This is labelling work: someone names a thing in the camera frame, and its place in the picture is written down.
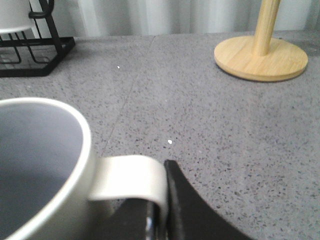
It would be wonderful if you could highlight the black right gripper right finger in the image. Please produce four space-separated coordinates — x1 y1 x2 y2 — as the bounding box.
164 160 250 240

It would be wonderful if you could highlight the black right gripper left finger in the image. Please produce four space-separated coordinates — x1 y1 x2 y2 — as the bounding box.
106 198 159 240

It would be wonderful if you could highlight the white HOME cup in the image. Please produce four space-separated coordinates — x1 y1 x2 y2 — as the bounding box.
0 97 168 240

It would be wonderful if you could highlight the wooden mug tree stand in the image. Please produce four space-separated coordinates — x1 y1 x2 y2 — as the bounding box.
214 0 309 82

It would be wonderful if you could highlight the white enamel mug right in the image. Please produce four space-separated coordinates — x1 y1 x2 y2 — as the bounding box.
0 0 34 34

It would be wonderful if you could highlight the black wire mug rack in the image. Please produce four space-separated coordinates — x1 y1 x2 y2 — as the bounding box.
0 0 76 78

